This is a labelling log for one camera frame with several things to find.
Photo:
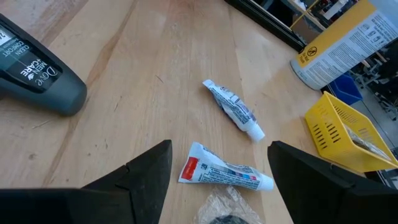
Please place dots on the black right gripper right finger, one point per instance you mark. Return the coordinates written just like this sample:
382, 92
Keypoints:
326, 196

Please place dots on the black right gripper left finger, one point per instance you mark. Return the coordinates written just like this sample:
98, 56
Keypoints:
124, 199

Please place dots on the white toothpaste tube red end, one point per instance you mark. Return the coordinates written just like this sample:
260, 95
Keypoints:
217, 172

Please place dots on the white toothpaste tube blue print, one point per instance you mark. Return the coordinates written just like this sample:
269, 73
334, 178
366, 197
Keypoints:
236, 112

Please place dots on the grey Dove body wash bottle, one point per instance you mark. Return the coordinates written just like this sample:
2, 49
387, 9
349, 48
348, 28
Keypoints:
46, 90

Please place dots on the white yellow wipes canister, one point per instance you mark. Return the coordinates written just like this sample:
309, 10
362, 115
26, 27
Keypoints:
342, 53

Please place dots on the yellow plastic basket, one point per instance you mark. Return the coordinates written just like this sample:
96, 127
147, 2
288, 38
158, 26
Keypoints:
329, 137

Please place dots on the blue bin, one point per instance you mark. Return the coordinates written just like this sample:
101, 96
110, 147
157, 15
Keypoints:
345, 88

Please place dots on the black aluminium table frame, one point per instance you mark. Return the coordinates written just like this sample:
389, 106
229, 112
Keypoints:
267, 21

